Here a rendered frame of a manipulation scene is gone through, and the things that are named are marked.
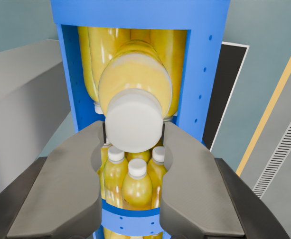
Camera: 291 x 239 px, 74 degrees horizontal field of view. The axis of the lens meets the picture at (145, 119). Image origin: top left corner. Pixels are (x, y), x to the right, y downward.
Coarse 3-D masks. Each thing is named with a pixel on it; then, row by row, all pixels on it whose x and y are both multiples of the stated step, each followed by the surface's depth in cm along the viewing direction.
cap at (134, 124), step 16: (128, 96) 12; (144, 96) 13; (112, 112) 12; (128, 112) 12; (144, 112) 12; (112, 128) 12; (128, 128) 12; (144, 128) 12; (160, 128) 12; (128, 144) 13; (144, 144) 13
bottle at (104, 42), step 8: (88, 32) 32; (96, 32) 30; (104, 32) 30; (112, 32) 30; (120, 32) 30; (128, 32) 32; (96, 40) 31; (104, 40) 30; (112, 40) 30; (120, 40) 31; (128, 40) 32; (96, 48) 31; (104, 48) 31; (112, 48) 31; (96, 56) 32; (104, 56) 32; (112, 56) 32; (96, 64) 33; (104, 64) 32; (96, 72) 34; (96, 80) 34; (96, 88) 36
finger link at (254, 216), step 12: (228, 168) 9; (228, 180) 8; (240, 180) 8; (228, 192) 8; (240, 192) 8; (252, 192) 8; (240, 204) 7; (252, 204) 7; (264, 204) 7; (240, 216) 7; (252, 216) 7; (264, 216) 7; (252, 228) 6; (264, 228) 6; (276, 228) 6
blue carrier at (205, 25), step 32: (64, 0) 23; (96, 0) 21; (128, 0) 21; (160, 0) 21; (192, 0) 22; (224, 0) 25; (64, 32) 34; (192, 32) 24; (64, 64) 35; (192, 64) 26; (192, 96) 29; (192, 128) 32; (128, 224) 39
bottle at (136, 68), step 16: (128, 48) 21; (144, 48) 21; (112, 64) 17; (128, 64) 15; (144, 64) 16; (160, 64) 17; (112, 80) 15; (128, 80) 14; (144, 80) 14; (160, 80) 15; (112, 96) 15; (160, 96) 15; (160, 112) 14
